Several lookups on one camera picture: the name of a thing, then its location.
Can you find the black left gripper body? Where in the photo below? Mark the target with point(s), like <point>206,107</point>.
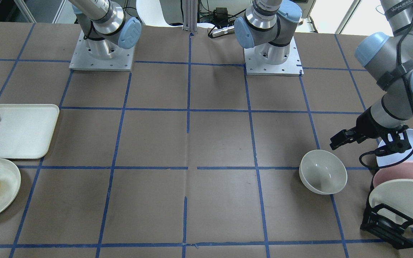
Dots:
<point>366,126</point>

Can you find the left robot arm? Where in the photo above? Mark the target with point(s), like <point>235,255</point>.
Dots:
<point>388,59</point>

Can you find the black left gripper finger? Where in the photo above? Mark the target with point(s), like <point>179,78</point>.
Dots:
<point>341,138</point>

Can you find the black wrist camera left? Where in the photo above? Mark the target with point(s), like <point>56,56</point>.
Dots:
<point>396,141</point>

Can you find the cream plate in rack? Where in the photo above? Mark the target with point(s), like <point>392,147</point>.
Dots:
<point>397,194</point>

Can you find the pink plate in rack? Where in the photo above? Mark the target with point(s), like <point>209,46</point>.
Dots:
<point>401,171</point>

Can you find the white ceramic bowl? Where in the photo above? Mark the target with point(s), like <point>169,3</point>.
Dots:
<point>322,172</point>

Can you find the black dish rack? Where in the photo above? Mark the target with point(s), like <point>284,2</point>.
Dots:
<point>385,228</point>

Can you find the white rectangular tray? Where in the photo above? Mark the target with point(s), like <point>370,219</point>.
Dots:
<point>26,130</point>

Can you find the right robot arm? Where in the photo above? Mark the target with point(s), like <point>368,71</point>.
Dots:
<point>37,62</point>

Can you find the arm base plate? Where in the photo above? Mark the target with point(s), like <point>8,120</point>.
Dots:
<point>269,60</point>
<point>101,55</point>

